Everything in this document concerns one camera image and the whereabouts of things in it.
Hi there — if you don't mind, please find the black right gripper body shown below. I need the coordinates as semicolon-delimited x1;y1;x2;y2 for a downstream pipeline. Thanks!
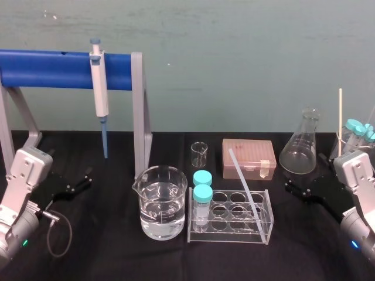
307;172;346;225

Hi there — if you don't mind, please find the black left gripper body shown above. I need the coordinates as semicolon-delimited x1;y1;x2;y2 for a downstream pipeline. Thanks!
31;171;73;214

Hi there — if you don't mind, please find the clear glass stirring rod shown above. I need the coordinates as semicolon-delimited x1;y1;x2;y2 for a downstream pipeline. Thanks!
228;148;263;232

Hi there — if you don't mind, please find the glass conical flask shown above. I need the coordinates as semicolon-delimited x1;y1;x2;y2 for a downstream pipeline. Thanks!
278;107;319;176

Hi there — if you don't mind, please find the glass beaker holding tubes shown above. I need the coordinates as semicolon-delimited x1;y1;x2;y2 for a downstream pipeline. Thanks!
330;131;375;165

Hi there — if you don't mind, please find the beige tape strip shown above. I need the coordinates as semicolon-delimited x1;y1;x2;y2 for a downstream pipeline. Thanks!
259;159;272;179

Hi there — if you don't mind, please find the thin wooden stick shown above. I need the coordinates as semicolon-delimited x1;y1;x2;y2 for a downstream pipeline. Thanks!
336;88;343;159

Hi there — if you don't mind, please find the pink pipette tip box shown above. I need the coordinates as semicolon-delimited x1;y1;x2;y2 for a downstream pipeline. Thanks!
221;138;278;180

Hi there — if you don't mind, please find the clear acrylic tube rack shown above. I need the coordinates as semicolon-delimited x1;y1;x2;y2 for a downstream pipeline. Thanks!
186;188;275;245

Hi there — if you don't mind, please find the white pipette with blue tip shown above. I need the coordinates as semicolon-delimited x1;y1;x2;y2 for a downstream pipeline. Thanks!
88;37;110;159

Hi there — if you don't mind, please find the black table cloth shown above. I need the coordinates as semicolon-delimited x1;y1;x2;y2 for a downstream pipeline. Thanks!
0;129;375;281

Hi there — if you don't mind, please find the large glass beaker with water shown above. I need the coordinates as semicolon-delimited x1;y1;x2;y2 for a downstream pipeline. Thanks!
131;165;189;242

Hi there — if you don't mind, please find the small empty glass beaker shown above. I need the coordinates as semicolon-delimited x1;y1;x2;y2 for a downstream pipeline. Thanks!
190;141;210;169

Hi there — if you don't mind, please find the thin dark gripper cable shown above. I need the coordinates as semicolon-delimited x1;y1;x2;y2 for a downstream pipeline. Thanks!
39;208;74;259

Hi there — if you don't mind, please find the blue bar grey frame stand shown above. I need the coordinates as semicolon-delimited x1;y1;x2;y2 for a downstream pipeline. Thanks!
0;49;154;180

